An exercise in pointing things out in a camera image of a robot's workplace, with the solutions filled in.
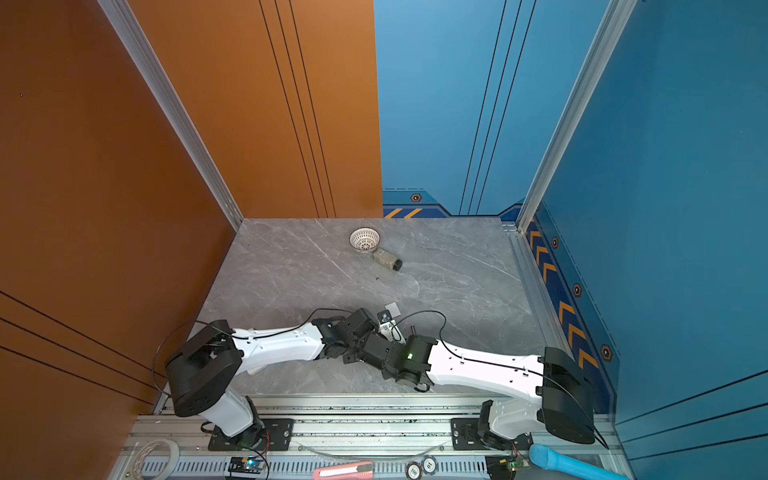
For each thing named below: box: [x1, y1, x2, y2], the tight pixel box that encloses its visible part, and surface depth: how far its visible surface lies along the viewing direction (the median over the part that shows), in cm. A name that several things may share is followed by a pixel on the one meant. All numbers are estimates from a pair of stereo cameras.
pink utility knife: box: [312, 461, 374, 480], surface depth 70 cm
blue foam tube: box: [529, 444, 631, 480], surface depth 70 cm
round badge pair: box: [405, 454, 439, 480], surface depth 71 cm
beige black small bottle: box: [373, 250, 403, 271], surface depth 107 cm
